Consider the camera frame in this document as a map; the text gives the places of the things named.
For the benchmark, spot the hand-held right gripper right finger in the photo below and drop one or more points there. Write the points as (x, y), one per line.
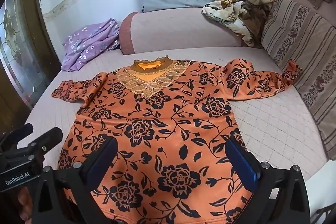
(242, 164)

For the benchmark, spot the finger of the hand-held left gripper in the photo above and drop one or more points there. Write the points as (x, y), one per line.
(48, 138)
(22, 130)

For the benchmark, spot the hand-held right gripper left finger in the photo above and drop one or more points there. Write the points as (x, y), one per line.
(101, 162)

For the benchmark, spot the orange black floral shirt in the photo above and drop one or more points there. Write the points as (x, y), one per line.
(170, 134)

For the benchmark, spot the person's left hand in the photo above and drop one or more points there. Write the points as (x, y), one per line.
(25, 203)

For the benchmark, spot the pink quilted bed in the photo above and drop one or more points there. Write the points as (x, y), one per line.
(275, 121)

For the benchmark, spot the wooden stained glass door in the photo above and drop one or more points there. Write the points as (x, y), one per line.
(21, 56)

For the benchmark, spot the purple floral cloth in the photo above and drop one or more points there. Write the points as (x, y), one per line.
(89, 43)

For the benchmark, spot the silvery dark cloth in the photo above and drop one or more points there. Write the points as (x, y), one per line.
(114, 44)

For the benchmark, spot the striped floral beige pillow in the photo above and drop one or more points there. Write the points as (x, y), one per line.
(302, 43)

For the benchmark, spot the pink bolster cushion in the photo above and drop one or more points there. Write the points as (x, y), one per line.
(178, 29)

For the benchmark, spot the cream floral crumpled blanket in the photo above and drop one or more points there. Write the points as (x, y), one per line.
(236, 6)

